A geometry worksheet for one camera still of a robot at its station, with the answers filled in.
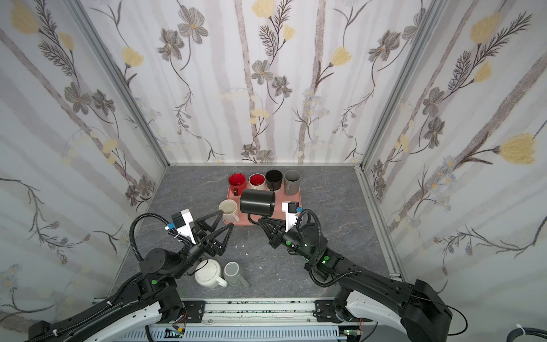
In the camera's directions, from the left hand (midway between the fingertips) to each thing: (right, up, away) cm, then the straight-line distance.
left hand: (222, 216), depth 60 cm
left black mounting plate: (-13, -35, +13) cm, 40 cm away
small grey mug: (-1, -22, +14) cm, 26 cm away
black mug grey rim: (+10, +4, +3) cm, 11 cm away
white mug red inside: (+5, +11, +47) cm, 48 cm away
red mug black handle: (-5, +10, +48) cm, 49 cm away
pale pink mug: (-6, -2, +36) cm, 37 cm away
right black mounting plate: (+33, -36, +14) cm, 51 cm away
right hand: (+9, -2, +6) cm, 11 cm away
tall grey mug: (+23, +10, +41) cm, 48 cm away
